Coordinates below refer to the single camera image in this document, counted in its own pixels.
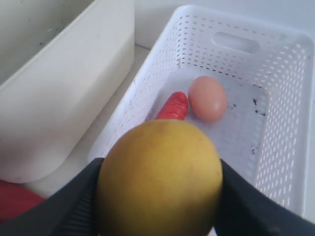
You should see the yellow lemon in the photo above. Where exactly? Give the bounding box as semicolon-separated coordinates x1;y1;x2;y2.
95;119;222;236

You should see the red table cloth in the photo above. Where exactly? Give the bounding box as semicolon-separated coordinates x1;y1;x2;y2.
0;180;45;223

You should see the brown egg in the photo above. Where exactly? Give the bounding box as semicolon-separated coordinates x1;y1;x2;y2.
188;76;227;122

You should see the white perforated plastic basket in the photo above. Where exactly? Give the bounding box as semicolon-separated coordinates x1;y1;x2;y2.
88;5;314;215

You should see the red sausage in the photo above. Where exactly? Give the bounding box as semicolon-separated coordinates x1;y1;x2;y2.
155;91;189;120

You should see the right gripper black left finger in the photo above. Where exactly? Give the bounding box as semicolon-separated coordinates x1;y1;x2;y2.
0;158;103;236

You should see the cream plastic tub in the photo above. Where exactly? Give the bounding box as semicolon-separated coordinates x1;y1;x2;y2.
0;0;135;183

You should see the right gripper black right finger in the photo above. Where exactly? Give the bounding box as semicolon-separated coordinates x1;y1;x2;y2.
214;161;315;236

